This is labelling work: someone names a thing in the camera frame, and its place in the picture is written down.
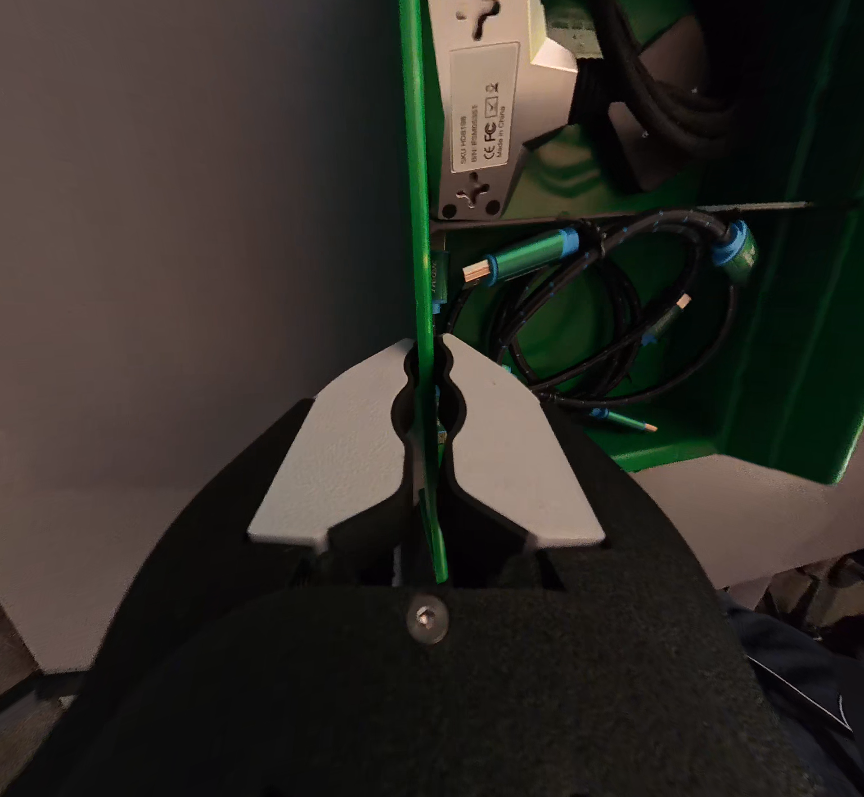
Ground green plastic bin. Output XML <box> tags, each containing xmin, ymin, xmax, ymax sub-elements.
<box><xmin>395</xmin><ymin>0</ymin><xmax>864</xmax><ymax>582</ymax></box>

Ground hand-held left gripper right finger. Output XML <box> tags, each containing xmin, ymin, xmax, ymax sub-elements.
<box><xmin>446</xmin><ymin>335</ymin><xmax>606</xmax><ymax>552</ymax></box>

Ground braided hdmi cable green plugs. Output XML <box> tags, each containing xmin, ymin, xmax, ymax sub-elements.
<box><xmin>459</xmin><ymin>210</ymin><xmax>761</xmax><ymax>407</ymax></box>

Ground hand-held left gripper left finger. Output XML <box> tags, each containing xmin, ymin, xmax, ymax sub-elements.
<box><xmin>247</xmin><ymin>339</ymin><xmax>413</xmax><ymax>552</ymax></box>

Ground silver port hub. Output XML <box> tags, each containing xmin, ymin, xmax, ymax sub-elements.
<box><xmin>424</xmin><ymin>0</ymin><xmax>584</xmax><ymax>222</ymax></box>

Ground black flat panel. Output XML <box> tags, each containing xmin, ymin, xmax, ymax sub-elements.
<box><xmin>432</xmin><ymin>200</ymin><xmax>819</xmax><ymax>227</ymax></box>

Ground thin braided cable green plugs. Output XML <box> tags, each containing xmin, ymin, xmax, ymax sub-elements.
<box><xmin>486</xmin><ymin>251</ymin><xmax>738</xmax><ymax>436</ymax></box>

